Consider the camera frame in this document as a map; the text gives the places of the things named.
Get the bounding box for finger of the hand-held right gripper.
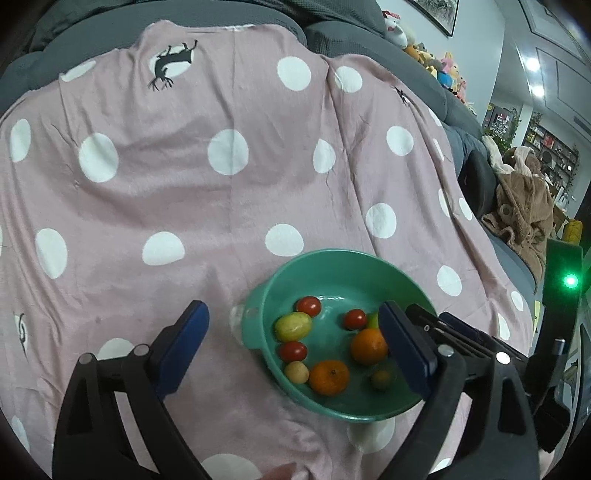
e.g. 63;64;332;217
438;312;532;370
405;303;490;355

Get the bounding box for pink polka dot blanket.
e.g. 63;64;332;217
0;21;550;480

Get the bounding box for black cushion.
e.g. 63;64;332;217
459;148;500;217

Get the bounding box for black framed picture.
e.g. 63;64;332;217
406;0;461;37

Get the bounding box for large orange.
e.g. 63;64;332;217
350;328;390;367

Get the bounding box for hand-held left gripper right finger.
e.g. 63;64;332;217
379;301;541;480

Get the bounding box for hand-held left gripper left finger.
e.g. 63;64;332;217
52;300;211;480

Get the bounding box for green plastic bowl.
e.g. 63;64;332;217
240;248;439;424

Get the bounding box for grey sofa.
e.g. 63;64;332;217
0;0;539;296

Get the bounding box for brown fleece robe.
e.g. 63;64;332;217
480;154;557;282

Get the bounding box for row of plush toys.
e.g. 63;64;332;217
381;9;476;109

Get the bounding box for dark display shelf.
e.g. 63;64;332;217
482;104;580;185

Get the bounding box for small orange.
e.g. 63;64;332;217
308;360;350;396

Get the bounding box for white cloth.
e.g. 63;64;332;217
482;134;532;174

